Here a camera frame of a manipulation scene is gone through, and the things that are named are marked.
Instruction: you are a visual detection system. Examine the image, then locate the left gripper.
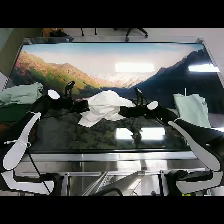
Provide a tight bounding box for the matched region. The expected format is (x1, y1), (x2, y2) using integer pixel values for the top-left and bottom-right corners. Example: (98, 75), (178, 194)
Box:
(70, 99), (91, 114)

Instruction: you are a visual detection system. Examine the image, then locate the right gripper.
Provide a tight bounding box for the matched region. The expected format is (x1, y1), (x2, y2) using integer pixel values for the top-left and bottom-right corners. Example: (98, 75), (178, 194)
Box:
(118, 106), (139, 119)

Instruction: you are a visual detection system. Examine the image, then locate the white shirt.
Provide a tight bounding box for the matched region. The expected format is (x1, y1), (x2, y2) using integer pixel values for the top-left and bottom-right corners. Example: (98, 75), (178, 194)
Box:
(77, 90), (137, 128)

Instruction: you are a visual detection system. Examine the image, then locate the pale green garment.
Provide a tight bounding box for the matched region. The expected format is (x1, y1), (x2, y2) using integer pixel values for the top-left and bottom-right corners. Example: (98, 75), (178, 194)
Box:
(172, 92), (212, 130)
(0, 82), (45, 107)

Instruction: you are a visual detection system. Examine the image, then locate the dark green garment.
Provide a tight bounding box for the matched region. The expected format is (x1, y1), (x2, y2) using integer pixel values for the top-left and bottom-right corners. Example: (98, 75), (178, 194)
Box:
(0, 103), (35, 123)

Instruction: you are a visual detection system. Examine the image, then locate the black chair base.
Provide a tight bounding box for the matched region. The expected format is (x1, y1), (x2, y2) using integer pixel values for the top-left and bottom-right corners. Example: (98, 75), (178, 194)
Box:
(113, 27), (150, 43)

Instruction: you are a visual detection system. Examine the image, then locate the silver frame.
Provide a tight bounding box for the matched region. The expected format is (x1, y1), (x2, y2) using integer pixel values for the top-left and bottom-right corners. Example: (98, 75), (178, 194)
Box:
(0, 151), (224, 197)

